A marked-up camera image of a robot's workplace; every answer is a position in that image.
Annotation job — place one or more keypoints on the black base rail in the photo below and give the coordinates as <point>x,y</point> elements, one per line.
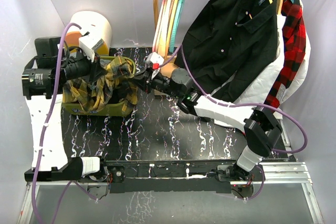
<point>178,176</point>

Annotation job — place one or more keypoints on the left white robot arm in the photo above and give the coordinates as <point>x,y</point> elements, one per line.
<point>43,95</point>

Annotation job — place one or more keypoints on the black hanging shirt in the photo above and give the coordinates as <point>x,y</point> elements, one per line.
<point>229,44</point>

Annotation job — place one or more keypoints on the teal plastic hanger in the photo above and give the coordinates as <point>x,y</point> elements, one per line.
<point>176,24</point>

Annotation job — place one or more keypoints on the cream round drawer box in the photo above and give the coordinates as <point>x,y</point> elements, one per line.
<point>90,22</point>

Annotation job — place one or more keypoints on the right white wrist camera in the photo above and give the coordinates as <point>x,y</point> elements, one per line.
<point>154,61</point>

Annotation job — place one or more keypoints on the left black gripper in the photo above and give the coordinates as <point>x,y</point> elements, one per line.
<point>96,70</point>

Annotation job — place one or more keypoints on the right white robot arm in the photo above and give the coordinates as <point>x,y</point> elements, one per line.
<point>262,131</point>

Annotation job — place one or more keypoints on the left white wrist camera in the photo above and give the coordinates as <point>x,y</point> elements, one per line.
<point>89,44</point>

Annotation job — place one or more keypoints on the olive green laundry bin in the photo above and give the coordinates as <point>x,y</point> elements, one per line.
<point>105,108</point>

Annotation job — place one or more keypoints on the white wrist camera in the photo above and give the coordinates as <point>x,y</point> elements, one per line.
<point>89,44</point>
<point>154,61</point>

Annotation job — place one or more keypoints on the white quilted jacket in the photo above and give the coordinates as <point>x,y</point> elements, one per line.
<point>260,87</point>

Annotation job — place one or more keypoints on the aluminium table frame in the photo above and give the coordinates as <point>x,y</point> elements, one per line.
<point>286,196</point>

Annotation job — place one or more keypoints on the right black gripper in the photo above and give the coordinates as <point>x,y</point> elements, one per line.
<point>143,80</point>

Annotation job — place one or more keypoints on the red plaid hanging shirt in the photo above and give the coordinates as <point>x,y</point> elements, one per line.
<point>296,53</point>

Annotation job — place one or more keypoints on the cream plastic hanger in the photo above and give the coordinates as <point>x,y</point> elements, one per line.
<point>167,25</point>

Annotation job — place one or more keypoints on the yellow plaid shirt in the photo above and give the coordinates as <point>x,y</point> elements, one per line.
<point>105,82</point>

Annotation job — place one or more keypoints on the pink plastic hanger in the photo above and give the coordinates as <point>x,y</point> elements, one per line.
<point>158,27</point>

